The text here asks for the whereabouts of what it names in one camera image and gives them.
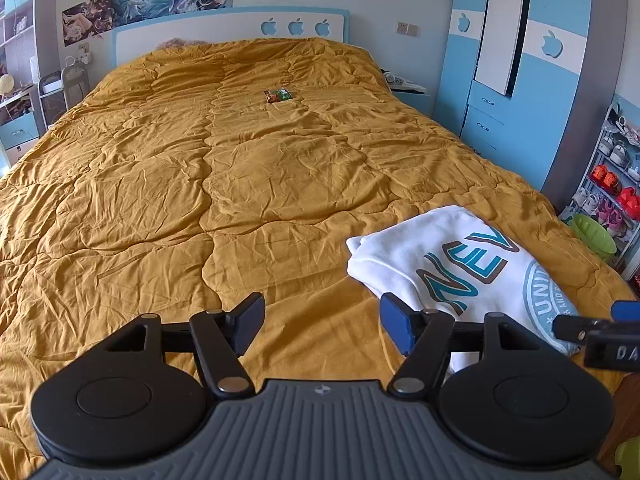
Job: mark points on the white and blue headboard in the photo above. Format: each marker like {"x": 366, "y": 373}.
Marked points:
{"x": 210, "y": 25}

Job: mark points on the row of shoes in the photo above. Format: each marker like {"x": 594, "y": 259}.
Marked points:
{"x": 615, "y": 180}

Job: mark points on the blue and white wardrobe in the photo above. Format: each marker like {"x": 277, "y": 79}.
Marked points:
{"x": 505, "y": 110}

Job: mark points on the mustard yellow quilt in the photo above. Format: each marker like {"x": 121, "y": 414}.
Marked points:
{"x": 200, "y": 185}

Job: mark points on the yellow-green plastic object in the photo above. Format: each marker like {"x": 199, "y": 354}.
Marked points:
{"x": 629, "y": 460}

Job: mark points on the wall switch plate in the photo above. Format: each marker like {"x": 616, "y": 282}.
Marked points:
{"x": 407, "y": 28}

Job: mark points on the white printed shirt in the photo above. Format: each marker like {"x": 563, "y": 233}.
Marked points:
{"x": 400, "y": 260}

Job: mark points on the metal shoe rack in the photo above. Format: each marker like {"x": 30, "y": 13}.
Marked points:
{"x": 607, "y": 170}

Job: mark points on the orange snack packet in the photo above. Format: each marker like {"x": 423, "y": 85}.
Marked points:
{"x": 270, "y": 96}

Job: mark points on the grey metal rack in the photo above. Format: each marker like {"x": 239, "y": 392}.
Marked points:
{"x": 76, "y": 82}

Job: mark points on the white wall bookshelf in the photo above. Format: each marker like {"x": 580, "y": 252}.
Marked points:
{"x": 15, "y": 20}

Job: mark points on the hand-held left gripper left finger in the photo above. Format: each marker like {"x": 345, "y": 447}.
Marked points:
{"x": 247, "y": 322}

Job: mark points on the green snack packet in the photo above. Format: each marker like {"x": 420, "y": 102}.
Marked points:
{"x": 284, "y": 94}

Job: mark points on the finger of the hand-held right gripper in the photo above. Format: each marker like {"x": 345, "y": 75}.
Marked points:
{"x": 575, "y": 328}
{"x": 627, "y": 310}

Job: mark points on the brown furry pillow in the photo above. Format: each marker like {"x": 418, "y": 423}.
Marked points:
{"x": 177, "y": 43}

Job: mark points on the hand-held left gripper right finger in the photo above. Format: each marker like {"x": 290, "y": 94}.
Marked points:
{"x": 397, "y": 320}

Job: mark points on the round cream lamp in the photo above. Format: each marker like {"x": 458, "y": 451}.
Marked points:
{"x": 6, "y": 85}

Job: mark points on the blue nightstand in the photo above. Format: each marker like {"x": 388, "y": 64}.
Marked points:
{"x": 407, "y": 92}

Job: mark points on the light blue desk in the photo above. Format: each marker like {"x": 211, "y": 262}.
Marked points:
{"x": 17, "y": 130}

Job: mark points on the green plastic basin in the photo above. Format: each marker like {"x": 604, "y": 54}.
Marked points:
{"x": 595, "y": 235}

